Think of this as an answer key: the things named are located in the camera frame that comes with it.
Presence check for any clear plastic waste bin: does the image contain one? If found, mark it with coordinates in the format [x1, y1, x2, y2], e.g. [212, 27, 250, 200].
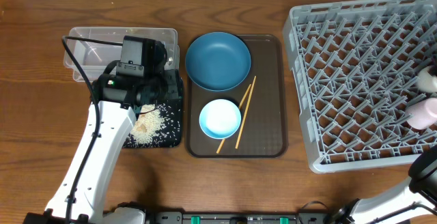
[67, 27, 180, 81]

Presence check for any light blue bowl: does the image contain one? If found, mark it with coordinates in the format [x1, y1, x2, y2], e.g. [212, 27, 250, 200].
[199, 99, 238, 139]

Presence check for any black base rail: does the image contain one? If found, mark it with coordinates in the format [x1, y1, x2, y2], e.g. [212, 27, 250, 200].
[145, 212, 327, 224]

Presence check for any cream plastic cup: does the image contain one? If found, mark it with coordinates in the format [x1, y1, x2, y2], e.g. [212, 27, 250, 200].
[417, 66, 436, 93]

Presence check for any grey dishwasher rack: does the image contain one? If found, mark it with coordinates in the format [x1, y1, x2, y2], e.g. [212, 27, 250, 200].
[283, 0, 436, 173]

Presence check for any wooden chopstick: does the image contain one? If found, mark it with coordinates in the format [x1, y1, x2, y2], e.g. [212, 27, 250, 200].
[235, 75, 257, 150]
[216, 84, 252, 154]

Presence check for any brown serving tray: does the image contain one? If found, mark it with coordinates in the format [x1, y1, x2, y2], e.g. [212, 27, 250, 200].
[186, 34, 288, 158]

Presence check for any pile of rice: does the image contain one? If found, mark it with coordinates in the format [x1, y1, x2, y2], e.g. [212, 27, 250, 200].
[129, 103, 181, 147]

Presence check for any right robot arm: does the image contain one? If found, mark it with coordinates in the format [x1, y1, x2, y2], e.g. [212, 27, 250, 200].
[324, 146, 436, 224]

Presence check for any right wooden chopstick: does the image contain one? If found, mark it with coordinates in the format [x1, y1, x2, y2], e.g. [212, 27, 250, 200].
[235, 75, 257, 150]

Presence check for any black plastic tray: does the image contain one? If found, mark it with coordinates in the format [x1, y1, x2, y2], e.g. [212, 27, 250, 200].
[121, 76, 185, 149]

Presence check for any pink plastic cup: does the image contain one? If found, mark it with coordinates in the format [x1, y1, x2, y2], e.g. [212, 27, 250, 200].
[406, 98, 436, 130]

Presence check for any left wooden chopstick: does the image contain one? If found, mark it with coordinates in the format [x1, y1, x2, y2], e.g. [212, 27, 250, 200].
[216, 84, 252, 154]

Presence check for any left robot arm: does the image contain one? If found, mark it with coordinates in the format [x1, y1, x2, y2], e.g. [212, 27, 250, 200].
[24, 36, 181, 223]

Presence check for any dark blue plate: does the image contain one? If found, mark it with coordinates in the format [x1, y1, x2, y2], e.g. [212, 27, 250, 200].
[185, 32, 251, 92]

